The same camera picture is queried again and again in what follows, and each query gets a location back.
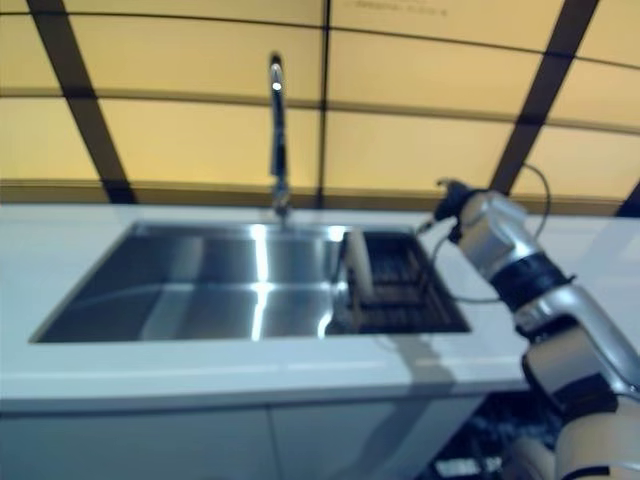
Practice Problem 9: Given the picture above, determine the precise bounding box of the stainless steel sink basin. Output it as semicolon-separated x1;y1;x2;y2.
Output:
29;221;472;345

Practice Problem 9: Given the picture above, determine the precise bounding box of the black dish drain rack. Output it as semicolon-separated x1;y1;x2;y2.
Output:
331;226;472;336

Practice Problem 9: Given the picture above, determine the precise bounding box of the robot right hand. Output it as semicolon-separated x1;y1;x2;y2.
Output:
431;176;475;222

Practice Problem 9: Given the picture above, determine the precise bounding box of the chrome gooseneck kitchen faucet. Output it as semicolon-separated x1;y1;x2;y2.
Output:
267;49;295;222

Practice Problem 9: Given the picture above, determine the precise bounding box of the dishwasher wire basket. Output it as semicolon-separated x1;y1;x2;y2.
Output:
433;393;567;480

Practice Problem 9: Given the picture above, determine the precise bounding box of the white cabinet door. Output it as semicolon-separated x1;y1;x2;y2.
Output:
269;393;487;480
0;403;282;480

